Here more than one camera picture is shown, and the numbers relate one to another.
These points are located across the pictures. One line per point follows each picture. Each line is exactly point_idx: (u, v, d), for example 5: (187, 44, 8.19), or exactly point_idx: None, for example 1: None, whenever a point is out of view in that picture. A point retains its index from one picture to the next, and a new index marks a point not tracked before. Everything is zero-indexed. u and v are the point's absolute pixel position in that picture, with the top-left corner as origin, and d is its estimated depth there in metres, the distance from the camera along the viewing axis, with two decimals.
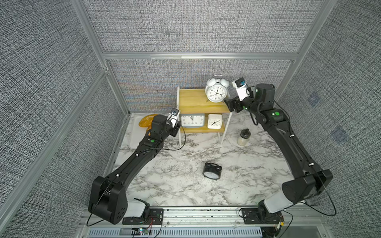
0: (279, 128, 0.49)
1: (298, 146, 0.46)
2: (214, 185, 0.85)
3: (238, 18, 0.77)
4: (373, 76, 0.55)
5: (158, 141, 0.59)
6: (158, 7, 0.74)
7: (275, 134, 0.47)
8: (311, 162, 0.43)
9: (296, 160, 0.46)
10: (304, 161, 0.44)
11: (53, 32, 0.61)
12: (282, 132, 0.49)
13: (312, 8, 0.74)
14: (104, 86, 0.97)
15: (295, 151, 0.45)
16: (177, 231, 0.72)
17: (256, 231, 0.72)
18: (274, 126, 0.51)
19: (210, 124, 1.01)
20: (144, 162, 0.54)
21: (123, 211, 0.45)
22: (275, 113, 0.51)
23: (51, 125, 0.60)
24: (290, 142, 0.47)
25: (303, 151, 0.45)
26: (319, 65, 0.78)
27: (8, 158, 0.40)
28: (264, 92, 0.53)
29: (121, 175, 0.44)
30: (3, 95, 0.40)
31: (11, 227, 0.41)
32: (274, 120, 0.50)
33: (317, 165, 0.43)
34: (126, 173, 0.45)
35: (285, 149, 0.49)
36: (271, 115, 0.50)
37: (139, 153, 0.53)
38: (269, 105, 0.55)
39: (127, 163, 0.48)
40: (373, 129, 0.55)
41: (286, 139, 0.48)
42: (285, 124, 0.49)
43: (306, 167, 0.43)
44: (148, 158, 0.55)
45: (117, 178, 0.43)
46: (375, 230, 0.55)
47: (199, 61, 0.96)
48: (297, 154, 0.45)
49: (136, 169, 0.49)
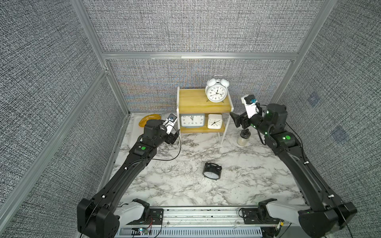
0: (291, 154, 0.46)
1: (315, 174, 0.42)
2: (214, 185, 0.85)
3: (238, 18, 0.77)
4: (373, 76, 0.55)
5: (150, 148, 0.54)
6: (158, 7, 0.74)
7: (288, 160, 0.49)
8: (331, 194, 0.40)
9: (314, 190, 0.42)
10: (323, 192, 0.40)
11: (53, 32, 0.61)
12: (295, 158, 0.46)
13: (312, 8, 0.74)
14: (104, 86, 0.97)
15: (312, 180, 0.42)
16: (177, 231, 0.72)
17: (256, 231, 0.72)
18: (287, 151, 0.47)
19: (210, 124, 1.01)
20: (134, 176, 0.49)
21: (114, 230, 0.43)
22: (285, 137, 0.49)
23: (51, 125, 0.60)
24: (305, 170, 0.44)
25: (321, 181, 0.41)
26: (319, 65, 0.78)
27: (8, 158, 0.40)
28: (276, 116, 0.50)
29: (108, 196, 0.41)
30: (3, 95, 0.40)
31: (11, 227, 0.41)
32: (285, 146, 0.47)
33: (337, 196, 0.39)
34: (113, 193, 0.42)
35: (302, 177, 0.45)
36: (282, 139, 0.48)
37: (127, 167, 0.48)
38: (280, 128, 0.52)
39: (115, 179, 0.45)
40: (373, 129, 0.55)
41: (300, 166, 0.45)
42: (297, 148, 0.46)
43: (326, 199, 0.39)
44: (138, 170, 0.50)
45: (103, 200, 0.40)
46: (375, 230, 0.55)
47: (199, 61, 0.96)
48: (314, 184, 0.42)
49: (123, 186, 0.45)
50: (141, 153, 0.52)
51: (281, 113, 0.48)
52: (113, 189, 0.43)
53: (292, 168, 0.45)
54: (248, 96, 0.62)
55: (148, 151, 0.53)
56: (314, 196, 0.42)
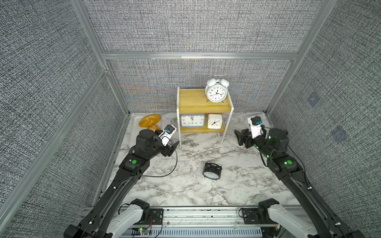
0: (294, 180, 0.48)
1: (319, 201, 0.43)
2: (214, 185, 0.85)
3: (238, 18, 0.77)
4: (373, 76, 0.55)
5: (140, 161, 0.50)
6: (158, 7, 0.74)
7: (291, 186, 0.50)
8: (338, 221, 0.40)
9: (320, 218, 0.42)
10: (329, 219, 0.40)
11: (53, 32, 0.61)
12: (298, 184, 0.47)
13: (312, 8, 0.74)
14: (104, 86, 0.97)
15: (317, 207, 0.42)
16: (177, 231, 0.72)
17: (256, 231, 0.72)
18: (289, 176, 0.49)
19: (210, 123, 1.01)
20: (123, 195, 0.46)
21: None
22: (287, 161, 0.51)
23: (51, 125, 0.60)
24: (309, 196, 0.44)
25: (327, 208, 0.42)
26: (319, 65, 0.78)
27: (8, 158, 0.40)
28: (278, 141, 0.52)
29: (95, 221, 0.39)
30: (3, 95, 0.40)
31: (11, 227, 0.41)
32: (287, 170, 0.49)
33: (345, 224, 0.39)
34: (101, 216, 0.40)
35: (306, 204, 0.46)
36: (284, 164, 0.50)
37: (117, 186, 0.45)
38: (282, 152, 0.53)
39: (103, 201, 0.42)
40: (373, 129, 0.55)
41: (304, 192, 0.46)
42: (300, 173, 0.48)
43: (332, 226, 0.39)
44: (127, 188, 0.47)
45: (90, 226, 0.38)
46: (375, 230, 0.55)
47: (199, 61, 0.96)
48: (319, 211, 0.42)
49: (112, 208, 0.42)
50: (132, 168, 0.49)
51: (282, 139, 0.50)
52: (101, 213, 0.40)
53: (296, 194, 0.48)
54: (255, 118, 0.70)
55: (139, 166, 0.49)
56: (320, 222, 0.42)
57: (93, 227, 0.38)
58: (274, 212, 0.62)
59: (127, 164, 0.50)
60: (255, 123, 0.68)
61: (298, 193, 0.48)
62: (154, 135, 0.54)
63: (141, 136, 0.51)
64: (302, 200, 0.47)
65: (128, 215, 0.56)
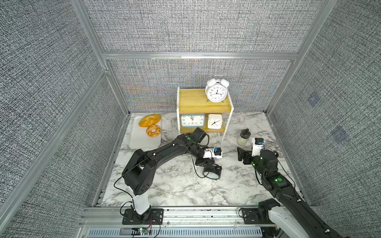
0: (285, 194, 0.53)
1: (309, 211, 0.48)
2: (214, 185, 0.85)
3: (238, 18, 0.77)
4: (373, 76, 0.55)
5: (192, 141, 0.63)
6: (158, 7, 0.74)
7: (284, 200, 0.55)
8: (327, 229, 0.44)
9: (311, 226, 0.46)
10: (319, 227, 0.44)
11: (53, 32, 0.61)
12: (288, 198, 0.52)
13: (312, 8, 0.74)
14: (104, 86, 0.97)
15: (308, 217, 0.47)
16: (177, 231, 0.72)
17: (256, 231, 0.72)
18: (281, 192, 0.55)
19: (210, 124, 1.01)
20: (177, 152, 0.58)
21: (146, 188, 0.49)
22: (278, 178, 0.58)
23: (51, 125, 0.60)
24: (300, 208, 0.49)
25: (316, 217, 0.46)
26: (319, 65, 0.78)
27: (8, 158, 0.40)
28: (268, 162, 0.60)
29: (157, 155, 0.50)
30: (3, 95, 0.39)
31: (11, 227, 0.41)
32: (278, 187, 0.55)
33: (334, 231, 0.43)
34: (161, 155, 0.51)
35: (298, 214, 0.50)
36: (275, 180, 0.58)
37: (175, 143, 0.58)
38: (273, 171, 0.61)
39: (164, 148, 0.54)
40: (373, 129, 0.55)
41: (294, 204, 0.51)
42: (290, 188, 0.55)
43: (322, 233, 0.43)
44: (181, 150, 0.59)
45: (154, 156, 0.49)
46: (375, 230, 0.55)
47: (199, 61, 0.96)
48: (309, 220, 0.46)
49: (168, 154, 0.53)
50: (187, 141, 0.61)
51: (272, 159, 0.58)
52: (161, 154, 0.51)
53: (288, 208, 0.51)
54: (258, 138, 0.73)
55: (190, 143, 0.61)
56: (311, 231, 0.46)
57: (155, 158, 0.48)
58: (275, 213, 0.62)
59: (183, 136, 0.64)
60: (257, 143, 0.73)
61: (289, 206, 0.53)
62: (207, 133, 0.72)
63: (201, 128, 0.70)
64: (295, 212, 0.51)
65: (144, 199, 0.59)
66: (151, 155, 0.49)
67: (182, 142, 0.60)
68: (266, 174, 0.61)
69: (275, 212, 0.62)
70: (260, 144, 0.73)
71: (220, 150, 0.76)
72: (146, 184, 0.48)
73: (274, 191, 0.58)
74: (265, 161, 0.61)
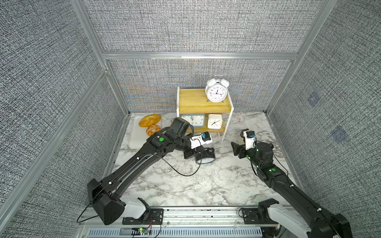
0: (279, 181, 0.55)
1: (302, 195, 0.49)
2: (214, 185, 0.85)
3: (238, 18, 0.77)
4: (373, 76, 0.55)
5: (167, 141, 0.49)
6: (158, 7, 0.74)
7: (278, 188, 0.56)
8: (319, 208, 0.45)
9: (304, 207, 0.47)
10: (311, 208, 0.45)
11: (53, 32, 0.61)
12: (283, 184, 0.54)
13: (312, 8, 0.74)
14: (104, 86, 0.97)
15: (300, 199, 0.48)
16: (177, 231, 0.72)
17: (256, 231, 0.72)
18: (274, 180, 0.57)
19: (210, 124, 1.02)
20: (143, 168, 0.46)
21: (117, 214, 0.44)
22: (272, 169, 0.60)
23: (51, 125, 0.60)
24: (292, 191, 0.51)
25: (309, 199, 0.48)
26: (319, 65, 0.78)
27: (8, 159, 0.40)
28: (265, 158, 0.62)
29: (113, 183, 0.41)
30: (3, 95, 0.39)
31: (11, 227, 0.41)
32: (272, 176, 0.57)
33: (325, 210, 0.44)
34: (119, 181, 0.41)
35: (291, 198, 0.51)
36: (269, 171, 0.60)
37: (140, 157, 0.45)
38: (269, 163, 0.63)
39: (125, 169, 0.43)
40: (373, 129, 0.55)
41: (287, 189, 0.52)
42: (284, 176, 0.56)
43: (314, 212, 0.44)
44: (149, 162, 0.47)
45: (109, 186, 0.40)
46: (375, 230, 0.55)
47: (199, 61, 0.96)
48: (302, 202, 0.47)
49: (130, 176, 0.43)
50: (158, 144, 0.48)
51: (267, 151, 0.59)
52: (120, 179, 0.42)
53: (283, 193, 0.55)
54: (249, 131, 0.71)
55: (165, 145, 0.48)
56: (304, 211, 0.47)
57: (111, 188, 0.40)
58: (275, 212, 0.62)
59: (155, 139, 0.50)
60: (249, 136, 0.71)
61: (284, 191, 0.54)
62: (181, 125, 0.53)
63: (180, 120, 0.53)
64: (288, 197, 0.53)
65: (138, 203, 0.60)
66: (106, 185, 0.40)
67: (152, 149, 0.47)
68: (262, 166, 0.63)
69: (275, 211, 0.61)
70: (251, 137, 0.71)
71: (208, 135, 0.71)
72: (116, 212, 0.43)
73: (269, 181, 0.60)
74: (260, 153, 0.63)
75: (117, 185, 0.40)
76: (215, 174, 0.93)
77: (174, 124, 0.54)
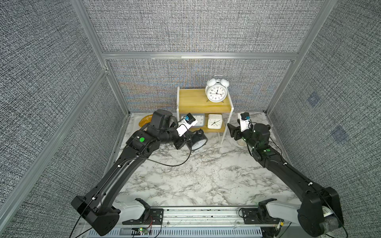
0: (273, 160, 0.56)
1: (294, 171, 0.50)
2: (214, 185, 0.85)
3: (238, 18, 0.77)
4: (373, 76, 0.55)
5: (150, 139, 0.44)
6: (158, 7, 0.74)
7: (271, 166, 0.57)
8: (310, 182, 0.46)
9: (296, 182, 0.48)
10: (303, 182, 0.46)
11: (53, 32, 0.61)
12: (276, 162, 0.55)
13: (312, 8, 0.74)
14: (104, 86, 0.97)
15: (292, 175, 0.49)
16: (177, 231, 0.72)
17: (256, 231, 0.72)
18: (269, 159, 0.57)
19: (210, 123, 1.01)
20: (127, 173, 0.42)
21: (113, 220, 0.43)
22: (267, 149, 0.60)
23: (51, 125, 0.60)
24: (286, 170, 0.51)
25: (301, 175, 0.48)
26: (319, 65, 0.78)
27: (8, 159, 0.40)
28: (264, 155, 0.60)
29: (98, 197, 0.38)
30: (3, 95, 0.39)
31: (11, 227, 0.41)
32: (266, 155, 0.58)
33: (316, 184, 0.45)
34: (103, 194, 0.39)
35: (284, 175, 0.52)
36: (264, 151, 0.60)
37: (121, 164, 0.42)
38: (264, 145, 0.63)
39: (107, 178, 0.40)
40: (373, 129, 0.55)
41: (280, 166, 0.53)
42: (277, 155, 0.57)
43: (306, 186, 0.45)
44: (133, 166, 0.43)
45: (93, 202, 0.38)
46: (375, 230, 0.55)
47: (199, 61, 0.96)
48: (295, 177, 0.48)
49: (115, 186, 0.40)
50: (140, 146, 0.44)
51: (264, 133, 0.59)
52: (104, 191, 0.39)
53: (276, 171, 0.56)
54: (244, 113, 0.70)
55: (148, 143, 0.44)
56: (296, 187, 0.48)
57: (96, 204, 0.38)
58: (273, 208, 0.62)
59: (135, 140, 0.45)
60: (244, 118, 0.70)
61: (277, 169, 0.55)
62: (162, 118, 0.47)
63: (159, 113, 0.46)
64: (282, 174, 0.53)
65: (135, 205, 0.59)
66: (90, 201, 0.38)
67: (133, 151, 0.43)
68: (257, 147, 0.63)
69: (276, 208, 0.60)
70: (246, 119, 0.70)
71: (192, 117, 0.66)
72: (111, 220, 0.42)
73: (263, 162, 0.61)
74: (257, 134, 0.62)
75: (101, 199, 0.38)
76: (215, 174, 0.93)
77: (154, 119, 0.48)
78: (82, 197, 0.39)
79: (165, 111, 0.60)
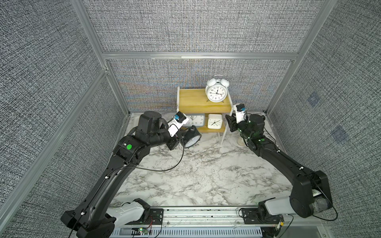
0: (267, 148, 0.58)
1: (286, 157, 0.52)
2: (214, 185, 0.85)
3: (238, 18, 0.77)
4: (373, 76, 0.55)
5: (137, 146, 0.41)
6: (158, 7, 0.74)
7: (265, 154, 0.59)
8: (301, 167, 0.47)
9: (287, 167, 0.50)
10: (294, 167, 0.48)
11: (53, 32, 0.61)
12: (269, 150, 0.57)
13: (312, 8, 0.74)
14: (104, 86, 0.97)
15: (285, 161, 0.51)
16: (177, 231, 0.72)
17: (256, 231, 0.72)
18: (263, 148, 0.59)
19: (210, 124, 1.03)
20: (117, 183, 0.41)
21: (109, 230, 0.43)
22: (261, 139, 0.62)
23: (51, 125, 0.60)
24: (279, 156, 0.53)
25: (293, 160, 0.50)
26: (319, 65, 0.78)
27: (8, 159, 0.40)
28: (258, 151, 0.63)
29: (87, 212, 0.37)
30: (3, 95, 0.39)
31: (11, 227, 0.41)
32: (260, 144, 0.60)
33: (307, 168, 0.47)
34: (93, 208, 0.37)
35: (276, 162, 0.55)
36: (258, 141, 0.61)
37: (109, 175, 0.39)
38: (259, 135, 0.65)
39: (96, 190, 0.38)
40: (373, 129, 0.55)
41: (273, 154, 0.56)
42: (271, 144, 0.58)
43: (297, 170, 0.47)
44: (123, 175, 0.41)
45: (83, 216, 0.37)
46: (375, 230, 0.55)
47: (199, 61, 0.96)
48: (286, 162, 0.50)
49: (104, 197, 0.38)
50: (127, 153, 0.41)
51: (260, 123, 0.60)
52: (93, 205, 0.37)
53: (269, 159, 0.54)
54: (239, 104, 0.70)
55: (136, 150, 0.41)
56: (288, 171, 0.50)
57: (85, 219, 0.36)
58: (271, 205, 0.63)
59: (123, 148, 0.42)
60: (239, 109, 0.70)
61: (270, 156, 0.57)
62: (150, 122, 0.44)
63: (147, 116, 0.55)
64: (274, 160, 0.56)
65: (131, 208, 0.57)
66: (79, 216, 0.37)
67: (120, 161, 0.40)
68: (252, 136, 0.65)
69: (274, 208, 0.61)
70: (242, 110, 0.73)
71: (182, 116, 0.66)
72: (106, 230, 0.41)
73: (257, 151, 0.63)
74: (252, 124, 0.64)
75: (91, 213, 0.37)
76: (215, 174, 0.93)
77: (141, 122, 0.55)
78: (72, 212, 0.38)
79: (154, 113, 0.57)
